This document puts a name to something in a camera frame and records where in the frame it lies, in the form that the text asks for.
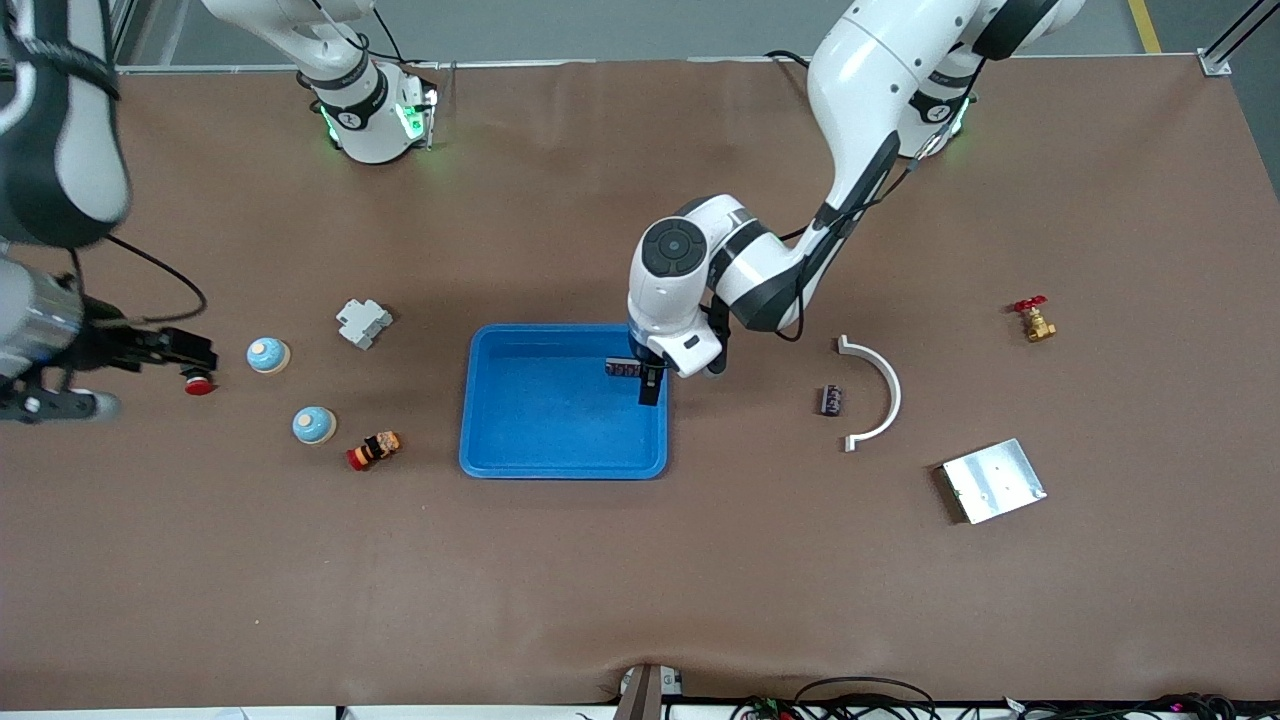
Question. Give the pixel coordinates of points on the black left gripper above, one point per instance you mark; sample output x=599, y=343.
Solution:
x=649, y=383

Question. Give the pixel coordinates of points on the metal table edge bracket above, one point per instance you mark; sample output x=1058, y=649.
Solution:
x=645, y=695

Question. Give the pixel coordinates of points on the aluminium frame profile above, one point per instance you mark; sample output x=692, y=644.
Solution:
x=122, y=35
x=1225, y=50

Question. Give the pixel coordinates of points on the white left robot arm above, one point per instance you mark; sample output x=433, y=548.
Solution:
x=860, y=90

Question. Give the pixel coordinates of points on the square aluminium plate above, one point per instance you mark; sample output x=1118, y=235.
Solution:
x=995, y=482

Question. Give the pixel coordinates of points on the blue plastic tray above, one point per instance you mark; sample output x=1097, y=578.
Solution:
x=560, y=440

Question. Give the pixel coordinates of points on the grey plastic terminal block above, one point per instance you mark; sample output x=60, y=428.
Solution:
x=362, y=322

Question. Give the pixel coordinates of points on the blue round bell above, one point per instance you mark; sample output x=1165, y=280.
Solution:
x=268, y=355
x=314, y=425

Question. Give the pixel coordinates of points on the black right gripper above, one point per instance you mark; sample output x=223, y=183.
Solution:
x=108, y=346

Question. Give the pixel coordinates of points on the small black capacitor block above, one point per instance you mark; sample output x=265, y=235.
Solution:
x=620, y=369
x=831, y=400

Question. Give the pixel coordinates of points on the red yellow button switch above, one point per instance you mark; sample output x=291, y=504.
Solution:
x=375, y=450

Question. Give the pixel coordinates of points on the brown table cover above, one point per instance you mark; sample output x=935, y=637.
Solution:
x=700, y=580

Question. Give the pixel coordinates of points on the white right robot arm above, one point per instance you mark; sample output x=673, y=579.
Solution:
x=60, y=130

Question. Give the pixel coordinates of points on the red black push button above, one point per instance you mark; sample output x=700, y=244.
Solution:
x=200, y=385

